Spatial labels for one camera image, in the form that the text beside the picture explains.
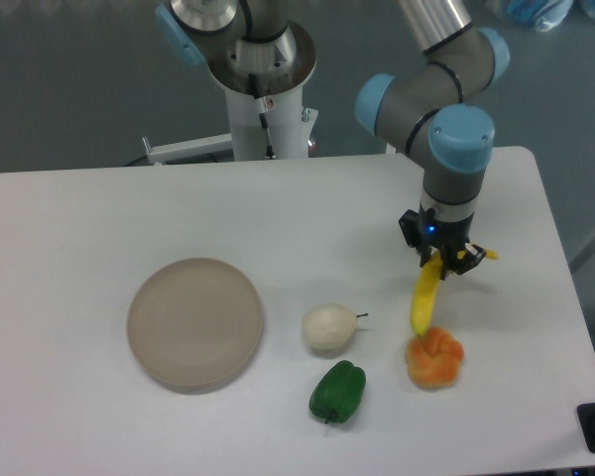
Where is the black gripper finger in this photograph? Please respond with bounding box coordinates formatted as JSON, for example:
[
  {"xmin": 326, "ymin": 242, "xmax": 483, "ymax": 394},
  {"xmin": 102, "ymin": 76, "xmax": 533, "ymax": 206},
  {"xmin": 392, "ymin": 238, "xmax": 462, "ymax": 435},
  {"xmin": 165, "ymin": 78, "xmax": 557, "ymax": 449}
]
[
  {"xmin": 399, "ymin": 208, "xmax": 438, "ymax": 268},
  {"xmin": 443, "ymin": 243, "xmax": 486, "ymax": 279}
]

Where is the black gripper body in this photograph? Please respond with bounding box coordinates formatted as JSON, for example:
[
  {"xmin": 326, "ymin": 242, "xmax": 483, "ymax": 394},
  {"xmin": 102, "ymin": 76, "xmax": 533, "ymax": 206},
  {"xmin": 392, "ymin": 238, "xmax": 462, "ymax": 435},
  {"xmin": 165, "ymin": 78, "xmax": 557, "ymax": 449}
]
[{"xmin": 416, "ymin": 212, "xmax": 471, "ymax": 263}]

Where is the yellow banana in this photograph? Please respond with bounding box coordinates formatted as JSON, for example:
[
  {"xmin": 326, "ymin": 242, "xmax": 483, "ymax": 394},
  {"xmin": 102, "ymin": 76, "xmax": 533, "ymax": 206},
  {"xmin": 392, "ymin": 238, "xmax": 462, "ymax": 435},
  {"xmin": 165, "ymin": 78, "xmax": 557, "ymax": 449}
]
[{"xmin": 410, "ymin": 248, "xmax": 499, "ymax": 336}]

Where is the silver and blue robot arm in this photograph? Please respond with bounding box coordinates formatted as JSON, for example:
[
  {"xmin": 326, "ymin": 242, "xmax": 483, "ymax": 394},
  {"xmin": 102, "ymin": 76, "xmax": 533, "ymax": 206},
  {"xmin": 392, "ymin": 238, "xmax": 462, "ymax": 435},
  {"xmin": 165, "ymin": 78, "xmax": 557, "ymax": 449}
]
[{"xmin": 155, "ymin": 1, "xmax": 510, "ymax": 276}]

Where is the orange knotted bread roll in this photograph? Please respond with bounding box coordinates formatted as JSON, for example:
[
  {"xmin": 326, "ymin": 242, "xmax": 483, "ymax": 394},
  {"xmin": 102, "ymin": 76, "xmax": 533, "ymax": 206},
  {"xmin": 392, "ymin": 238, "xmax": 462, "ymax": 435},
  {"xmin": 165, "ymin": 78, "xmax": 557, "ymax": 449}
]
[{"xmin": 405, "ymin": 327, "xmax": 465, "ymax": 390}]

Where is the white pear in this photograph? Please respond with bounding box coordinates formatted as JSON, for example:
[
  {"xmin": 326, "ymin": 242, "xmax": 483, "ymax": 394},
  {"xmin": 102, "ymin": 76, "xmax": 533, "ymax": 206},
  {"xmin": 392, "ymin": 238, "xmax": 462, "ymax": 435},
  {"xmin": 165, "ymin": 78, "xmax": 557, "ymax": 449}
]
[{"xmin": 301, "ymin": 302, "xmax": 368, "ymax": 352}]

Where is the green bell pepper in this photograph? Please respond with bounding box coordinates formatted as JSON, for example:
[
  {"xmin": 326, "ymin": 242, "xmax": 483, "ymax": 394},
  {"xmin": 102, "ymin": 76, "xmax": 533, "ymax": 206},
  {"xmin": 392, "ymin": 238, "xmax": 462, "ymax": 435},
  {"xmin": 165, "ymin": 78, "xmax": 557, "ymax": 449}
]
[{"xmin": 308, "ymin": 360, "xmax": 367, "ymax": 424}]

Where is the beige round plate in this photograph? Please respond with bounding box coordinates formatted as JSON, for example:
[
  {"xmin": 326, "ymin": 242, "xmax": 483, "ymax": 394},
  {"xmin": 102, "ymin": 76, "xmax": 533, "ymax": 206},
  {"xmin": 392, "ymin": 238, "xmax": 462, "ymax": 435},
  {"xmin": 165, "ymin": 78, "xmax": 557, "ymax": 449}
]
[{"xmin": 126, "ymin": 258, "xmax": 264, "ymax": 394}]

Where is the blue plastic bag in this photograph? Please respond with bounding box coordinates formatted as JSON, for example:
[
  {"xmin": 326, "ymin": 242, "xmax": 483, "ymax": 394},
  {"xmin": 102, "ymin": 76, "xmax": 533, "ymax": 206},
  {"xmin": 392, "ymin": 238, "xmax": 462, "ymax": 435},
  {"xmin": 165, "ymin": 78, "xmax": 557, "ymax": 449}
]
[{"xmin": 484, "ymin": 0, "xmax": 574, "ymax": 33}]

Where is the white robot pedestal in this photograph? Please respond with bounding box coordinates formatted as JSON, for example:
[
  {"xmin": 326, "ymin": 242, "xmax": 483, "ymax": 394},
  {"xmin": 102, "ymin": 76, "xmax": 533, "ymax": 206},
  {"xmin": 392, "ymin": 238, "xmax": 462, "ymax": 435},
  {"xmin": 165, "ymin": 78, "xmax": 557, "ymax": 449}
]
[{"xmin": 143, "ymin": 81, "xmax": 318, "ymax": 165}]

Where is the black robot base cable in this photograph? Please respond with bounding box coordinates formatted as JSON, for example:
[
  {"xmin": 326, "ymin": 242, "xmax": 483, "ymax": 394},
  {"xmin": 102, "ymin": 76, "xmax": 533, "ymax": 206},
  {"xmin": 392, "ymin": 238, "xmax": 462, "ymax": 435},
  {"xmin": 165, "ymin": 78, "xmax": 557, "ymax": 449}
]
[{"xmin": 247, "ymin": 72, "xmax": 278, "ymax": 160}]

